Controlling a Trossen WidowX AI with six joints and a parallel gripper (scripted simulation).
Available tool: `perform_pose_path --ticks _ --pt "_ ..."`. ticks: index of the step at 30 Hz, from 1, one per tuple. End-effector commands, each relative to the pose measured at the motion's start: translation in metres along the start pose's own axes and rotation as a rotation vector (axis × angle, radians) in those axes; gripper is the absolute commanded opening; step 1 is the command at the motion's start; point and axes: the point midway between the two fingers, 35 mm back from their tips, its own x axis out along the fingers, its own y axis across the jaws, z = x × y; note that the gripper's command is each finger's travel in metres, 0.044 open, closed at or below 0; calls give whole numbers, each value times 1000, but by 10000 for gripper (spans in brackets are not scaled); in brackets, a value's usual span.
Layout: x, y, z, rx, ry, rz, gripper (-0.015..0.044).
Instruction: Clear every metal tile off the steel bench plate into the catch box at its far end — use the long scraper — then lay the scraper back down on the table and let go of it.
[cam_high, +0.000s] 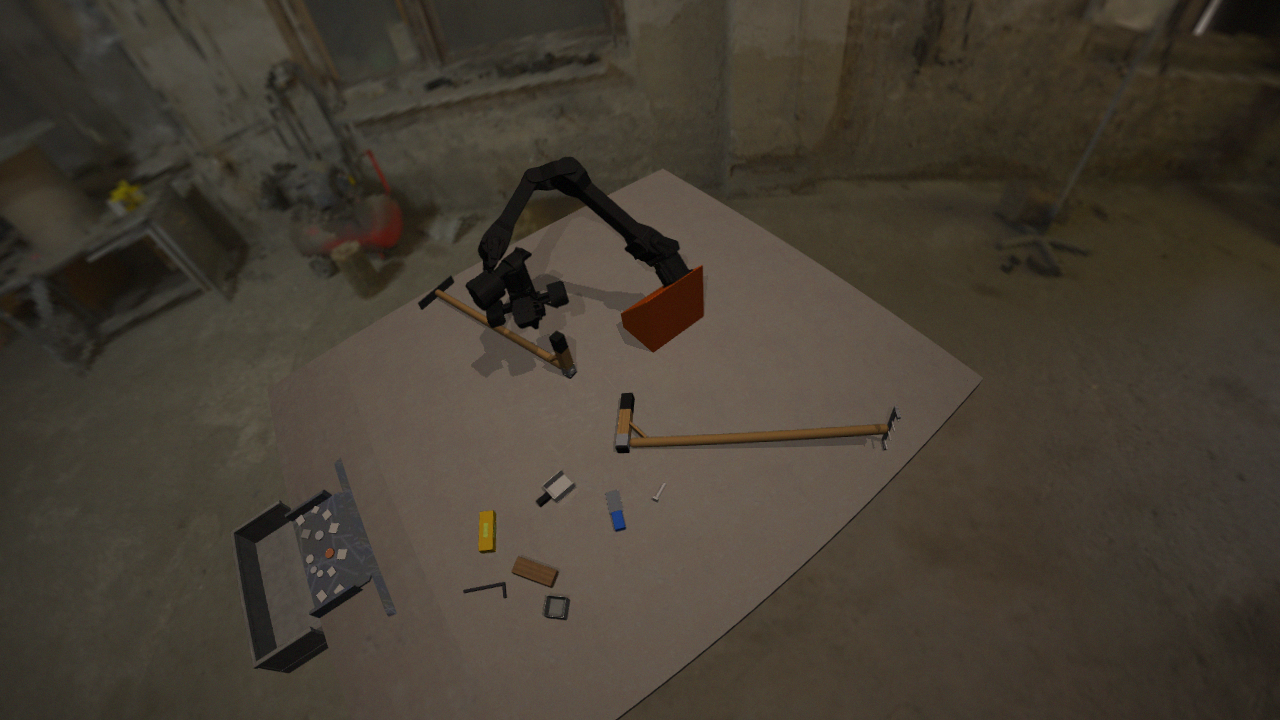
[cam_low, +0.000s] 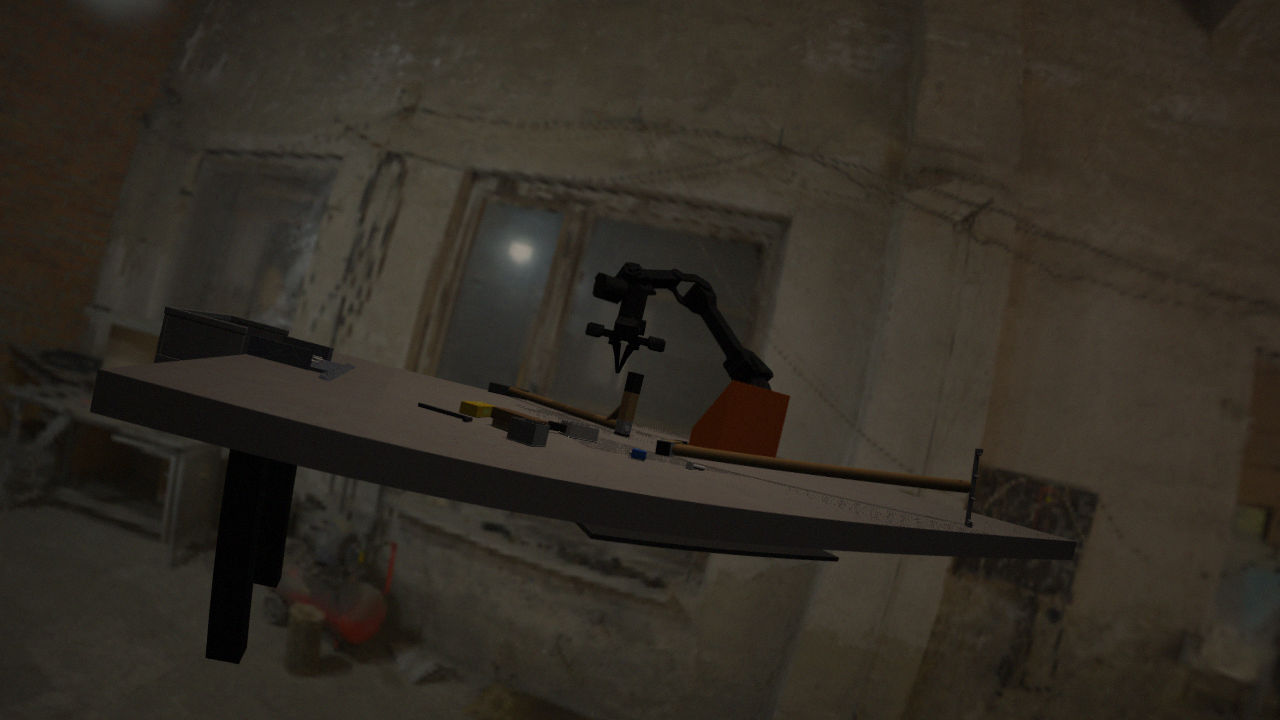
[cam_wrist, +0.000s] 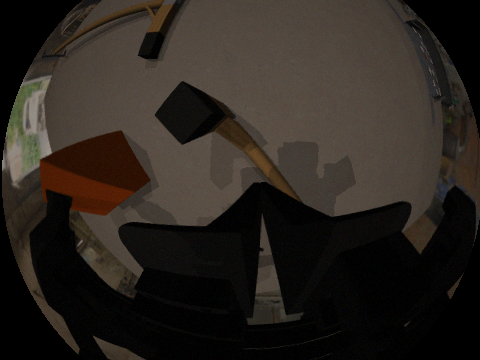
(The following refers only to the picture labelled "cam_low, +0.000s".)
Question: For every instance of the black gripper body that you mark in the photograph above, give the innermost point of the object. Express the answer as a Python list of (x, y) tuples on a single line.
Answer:
[(653, 343)]

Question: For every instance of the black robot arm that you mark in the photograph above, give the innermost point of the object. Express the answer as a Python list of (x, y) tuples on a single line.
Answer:
[(633, 284)]

